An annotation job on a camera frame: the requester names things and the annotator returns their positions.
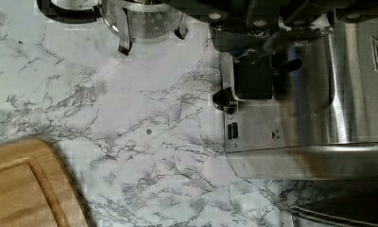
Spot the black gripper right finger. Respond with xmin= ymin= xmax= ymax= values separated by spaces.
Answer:
xmin=278 ymin=0 xmax=378 ymax=35

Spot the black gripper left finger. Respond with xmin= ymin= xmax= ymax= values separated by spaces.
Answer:
xmin=164 ymin=0 xmax=272 ymax=52

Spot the stainless steel toaster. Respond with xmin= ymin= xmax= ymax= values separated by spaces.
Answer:
xmin=213 ymin=18 xmax=378 ymax=180

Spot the stainless toaster oven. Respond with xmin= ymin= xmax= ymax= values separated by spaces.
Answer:
xmin=288 ymin=189 xmax=378 ymax=227

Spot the glass french press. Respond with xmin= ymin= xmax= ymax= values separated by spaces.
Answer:
xmin=36 ymin=0 xmax=187 ymax=56

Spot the bamboo cutting board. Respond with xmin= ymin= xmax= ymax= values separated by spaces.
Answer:
xmin=0 ymin=139 xmax=94 ymax=227

